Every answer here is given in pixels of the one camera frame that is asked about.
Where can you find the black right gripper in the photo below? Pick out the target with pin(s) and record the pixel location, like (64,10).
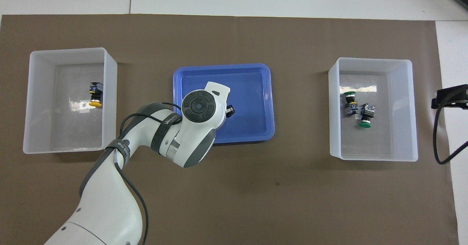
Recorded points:
(461,94)

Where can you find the green push button switch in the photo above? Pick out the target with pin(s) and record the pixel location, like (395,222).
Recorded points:
(351,108)
(365,124)

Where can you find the yellow push button switch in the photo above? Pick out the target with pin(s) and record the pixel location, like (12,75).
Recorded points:
(95,104)

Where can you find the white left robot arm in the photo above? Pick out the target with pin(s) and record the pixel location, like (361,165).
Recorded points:
(106,201)

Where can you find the blue plastic tray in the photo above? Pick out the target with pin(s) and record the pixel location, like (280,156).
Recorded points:
(252,91)

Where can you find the translucent white plastic box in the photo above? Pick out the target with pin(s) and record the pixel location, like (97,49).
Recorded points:
(44,91)
(406,128)

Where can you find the brown paper mat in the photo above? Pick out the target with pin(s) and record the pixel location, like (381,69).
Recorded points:
(256,193)

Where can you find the white label sticker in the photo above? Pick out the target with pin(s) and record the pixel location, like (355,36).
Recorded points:
(82,106)

